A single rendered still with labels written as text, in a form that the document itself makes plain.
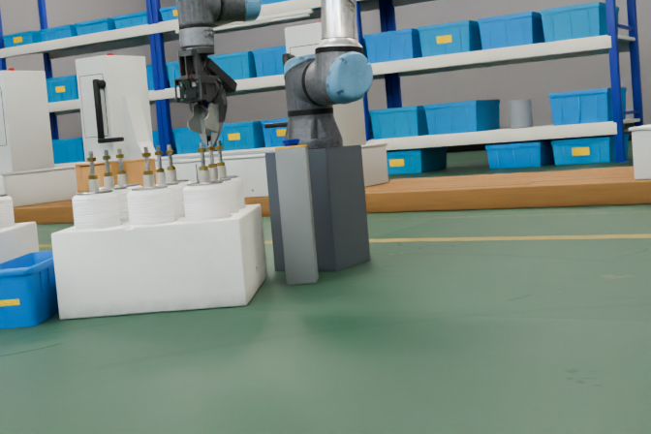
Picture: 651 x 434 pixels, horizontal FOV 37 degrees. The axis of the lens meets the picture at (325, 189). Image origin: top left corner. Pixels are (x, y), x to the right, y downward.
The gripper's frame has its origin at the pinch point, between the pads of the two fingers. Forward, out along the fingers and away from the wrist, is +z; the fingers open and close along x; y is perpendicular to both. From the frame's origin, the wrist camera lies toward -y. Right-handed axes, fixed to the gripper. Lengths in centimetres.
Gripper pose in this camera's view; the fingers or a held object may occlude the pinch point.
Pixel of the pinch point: (211, 139)
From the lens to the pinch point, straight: 218.7
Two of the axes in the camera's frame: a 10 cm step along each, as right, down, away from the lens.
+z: 0.8, 9.9, 0.6
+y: -4.8, 1.0, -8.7
